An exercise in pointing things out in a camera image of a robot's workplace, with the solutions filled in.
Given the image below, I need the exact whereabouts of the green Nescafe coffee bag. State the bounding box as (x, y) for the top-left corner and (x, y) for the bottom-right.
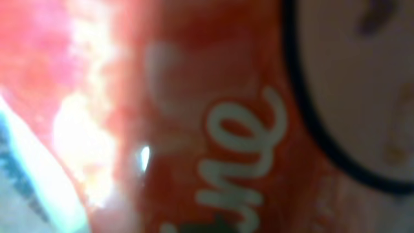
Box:
(1, 0), (413, 232)

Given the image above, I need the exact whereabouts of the mint green wipes packet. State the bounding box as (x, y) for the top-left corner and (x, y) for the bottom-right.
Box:
(1, 100), (91, 233)

